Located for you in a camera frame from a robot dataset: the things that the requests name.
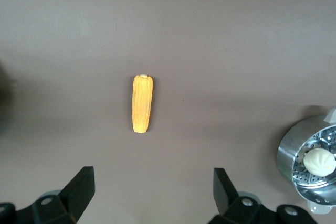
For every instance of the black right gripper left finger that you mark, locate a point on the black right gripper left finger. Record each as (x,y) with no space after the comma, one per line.
(65,203)

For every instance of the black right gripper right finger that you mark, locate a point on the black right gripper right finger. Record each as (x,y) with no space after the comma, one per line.
(231,208)

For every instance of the yellow corn cob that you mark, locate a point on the yellow corn cob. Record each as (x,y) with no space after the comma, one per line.
(142,103)

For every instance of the steel steamer pot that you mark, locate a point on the steel steamer pot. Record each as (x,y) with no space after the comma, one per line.
(288,153)

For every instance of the white steamed bun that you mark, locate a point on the white steamed bun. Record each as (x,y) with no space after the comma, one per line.
(319,162)

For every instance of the perforated steel steamer tray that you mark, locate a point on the perforated steel steamer tray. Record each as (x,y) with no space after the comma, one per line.
(325,140)

